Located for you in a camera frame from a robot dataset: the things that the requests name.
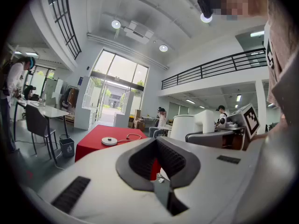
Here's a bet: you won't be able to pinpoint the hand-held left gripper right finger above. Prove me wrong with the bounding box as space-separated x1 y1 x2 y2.
153 136 261 224

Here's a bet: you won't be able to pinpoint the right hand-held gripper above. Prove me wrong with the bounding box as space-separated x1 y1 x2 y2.
185 103 261 151

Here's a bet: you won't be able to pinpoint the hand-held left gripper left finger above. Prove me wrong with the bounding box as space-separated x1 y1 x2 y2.
23 136 175 224

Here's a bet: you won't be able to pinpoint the white plastic part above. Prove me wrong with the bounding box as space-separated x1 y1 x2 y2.
101 136 118 146

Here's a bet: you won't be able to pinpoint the person's right forearm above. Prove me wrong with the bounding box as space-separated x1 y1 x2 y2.
251 112 289 141

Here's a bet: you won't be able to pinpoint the red cloth covered table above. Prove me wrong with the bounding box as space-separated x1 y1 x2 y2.
74 124 162 182

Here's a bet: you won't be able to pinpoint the dark plastic trash bin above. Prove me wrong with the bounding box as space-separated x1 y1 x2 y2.
58 138 75 159

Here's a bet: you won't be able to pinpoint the plain white shelf cabinet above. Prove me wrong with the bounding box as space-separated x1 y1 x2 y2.
114 91 135 128

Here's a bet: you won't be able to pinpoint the black straight mezzanine railing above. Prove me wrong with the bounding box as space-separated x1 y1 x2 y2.
161 47 267 90

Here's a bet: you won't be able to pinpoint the white shelf cabinet with drawers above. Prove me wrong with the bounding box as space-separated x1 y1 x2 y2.
73 75 98 131

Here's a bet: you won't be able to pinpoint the grey table with black legs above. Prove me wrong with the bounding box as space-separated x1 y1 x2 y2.
13 99 71 164

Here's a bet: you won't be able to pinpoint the dark blue chair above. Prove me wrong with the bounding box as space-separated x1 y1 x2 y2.
24 104 58 160

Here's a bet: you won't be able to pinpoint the clothes rack with garments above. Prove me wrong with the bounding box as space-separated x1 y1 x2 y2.
60 85 79 111

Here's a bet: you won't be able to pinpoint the grey metal lockers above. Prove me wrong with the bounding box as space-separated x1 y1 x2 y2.
43 78 64 107

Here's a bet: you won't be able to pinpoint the tall glass entrance door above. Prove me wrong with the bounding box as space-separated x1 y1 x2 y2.
90 48 150 126

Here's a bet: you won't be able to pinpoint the large side window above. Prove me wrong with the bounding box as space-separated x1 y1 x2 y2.
27 65 56 98

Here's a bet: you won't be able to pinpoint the person's pink-brown shirt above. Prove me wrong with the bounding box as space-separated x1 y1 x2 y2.
263 0 299 116

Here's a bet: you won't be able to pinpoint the white ceiling air conditioner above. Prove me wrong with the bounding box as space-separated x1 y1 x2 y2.
123 20 155 44

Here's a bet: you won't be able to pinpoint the person's head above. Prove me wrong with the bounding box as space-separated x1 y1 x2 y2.
219 0 269 18

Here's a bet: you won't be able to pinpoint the black curved balcony railing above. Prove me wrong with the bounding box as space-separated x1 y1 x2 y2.
46 0 82 60

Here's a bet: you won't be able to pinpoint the white power cord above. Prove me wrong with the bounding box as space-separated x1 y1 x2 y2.
116 133 142 143

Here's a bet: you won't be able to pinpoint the black head-mounted camera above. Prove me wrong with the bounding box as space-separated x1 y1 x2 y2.
197 0 222 18

